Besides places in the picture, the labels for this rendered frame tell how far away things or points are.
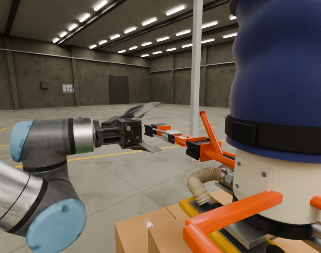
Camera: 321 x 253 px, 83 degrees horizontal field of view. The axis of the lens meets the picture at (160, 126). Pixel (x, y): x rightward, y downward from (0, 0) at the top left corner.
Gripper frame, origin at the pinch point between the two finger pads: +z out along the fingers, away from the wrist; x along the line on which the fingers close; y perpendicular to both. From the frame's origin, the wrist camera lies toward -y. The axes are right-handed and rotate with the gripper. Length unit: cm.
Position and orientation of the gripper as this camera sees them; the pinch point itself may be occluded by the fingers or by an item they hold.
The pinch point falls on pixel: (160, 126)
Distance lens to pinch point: 57.2
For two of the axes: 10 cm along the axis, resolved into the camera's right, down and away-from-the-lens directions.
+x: 0.0, -9.8, -1.9
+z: 9.1, -0.8, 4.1
